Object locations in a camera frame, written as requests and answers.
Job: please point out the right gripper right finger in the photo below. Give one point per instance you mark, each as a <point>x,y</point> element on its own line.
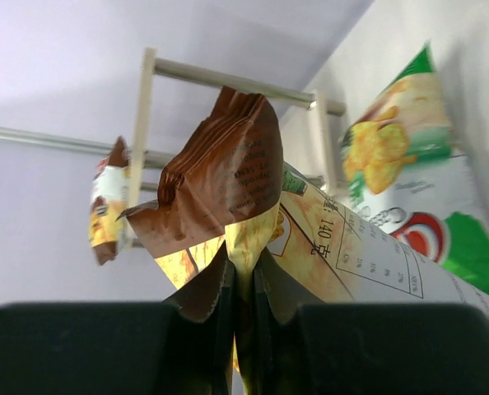
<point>305,346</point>

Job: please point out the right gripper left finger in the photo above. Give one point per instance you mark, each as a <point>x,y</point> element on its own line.
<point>181,345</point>

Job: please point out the brown Chuba cassava chips bag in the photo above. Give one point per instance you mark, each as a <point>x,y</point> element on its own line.
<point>109,197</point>

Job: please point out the white two-tier wooden shelf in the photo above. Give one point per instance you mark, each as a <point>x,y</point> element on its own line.
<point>228,171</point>

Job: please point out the green Chuba bag middle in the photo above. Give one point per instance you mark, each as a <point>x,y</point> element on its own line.
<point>409,175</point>

